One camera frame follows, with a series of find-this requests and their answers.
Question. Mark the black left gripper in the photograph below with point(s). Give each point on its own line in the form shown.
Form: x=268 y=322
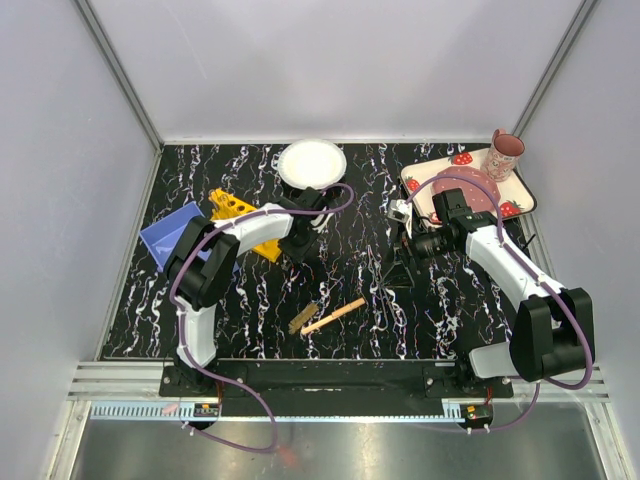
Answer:
x=298 y=242

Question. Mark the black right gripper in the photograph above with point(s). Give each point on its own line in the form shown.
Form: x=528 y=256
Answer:
x=405 y=253

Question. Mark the metal wire tongs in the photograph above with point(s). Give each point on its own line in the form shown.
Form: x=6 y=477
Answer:
x=383 y=304

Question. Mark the wooden test tube clamp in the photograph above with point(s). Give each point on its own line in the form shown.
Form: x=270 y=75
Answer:
x=333 y=316

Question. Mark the brown test tube brush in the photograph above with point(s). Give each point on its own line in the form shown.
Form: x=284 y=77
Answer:
x=302 y=317

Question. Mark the clear glass test tube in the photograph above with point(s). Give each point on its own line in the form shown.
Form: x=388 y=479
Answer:
x=221 y=199

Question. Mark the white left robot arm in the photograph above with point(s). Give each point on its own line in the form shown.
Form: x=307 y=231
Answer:
x=200 y=267

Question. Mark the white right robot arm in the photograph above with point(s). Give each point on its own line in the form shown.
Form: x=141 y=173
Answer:
x=553 y=332

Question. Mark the yellow test tube rack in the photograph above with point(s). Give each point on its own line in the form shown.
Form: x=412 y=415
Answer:
x=269 y=249

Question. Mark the white paper plate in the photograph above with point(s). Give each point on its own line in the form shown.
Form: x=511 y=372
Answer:
x=313 y=163

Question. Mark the pink dotted plate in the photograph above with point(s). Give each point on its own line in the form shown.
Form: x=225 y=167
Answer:
x=479 y=190

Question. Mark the blue plastic bin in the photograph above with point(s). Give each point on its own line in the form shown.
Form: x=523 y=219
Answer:
x=161 y=237

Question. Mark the strawberry pattern tray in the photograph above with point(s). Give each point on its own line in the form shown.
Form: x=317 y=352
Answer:
x=516 y=198

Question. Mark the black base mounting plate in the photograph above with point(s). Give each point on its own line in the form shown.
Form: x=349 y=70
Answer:
x=333 y=388

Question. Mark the pink patterned mug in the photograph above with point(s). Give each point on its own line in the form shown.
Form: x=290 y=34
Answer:
x=504 y=153

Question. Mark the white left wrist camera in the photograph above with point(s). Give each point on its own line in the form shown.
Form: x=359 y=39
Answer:
x=319 y=223

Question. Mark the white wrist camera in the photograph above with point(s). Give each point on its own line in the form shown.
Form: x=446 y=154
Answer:
x=401 y=211
x=319 y=223

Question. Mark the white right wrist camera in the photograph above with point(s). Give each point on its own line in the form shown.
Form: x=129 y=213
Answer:
x=401 y=211

